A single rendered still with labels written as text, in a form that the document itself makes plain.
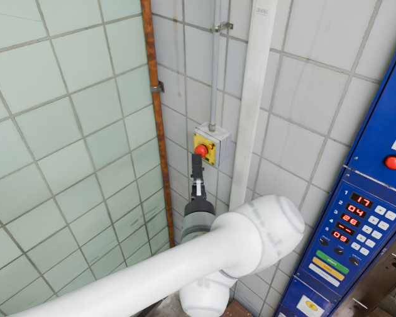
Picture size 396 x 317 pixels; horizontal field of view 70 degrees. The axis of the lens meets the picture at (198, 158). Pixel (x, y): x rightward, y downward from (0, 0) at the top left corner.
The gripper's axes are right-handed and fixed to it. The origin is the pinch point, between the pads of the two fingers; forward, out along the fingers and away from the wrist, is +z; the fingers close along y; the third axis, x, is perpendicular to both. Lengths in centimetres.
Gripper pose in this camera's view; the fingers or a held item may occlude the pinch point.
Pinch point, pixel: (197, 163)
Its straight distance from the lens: 83.3
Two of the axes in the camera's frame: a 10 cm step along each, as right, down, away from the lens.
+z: -0.4, -6.7, 7.4
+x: 10.0, -0.3, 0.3
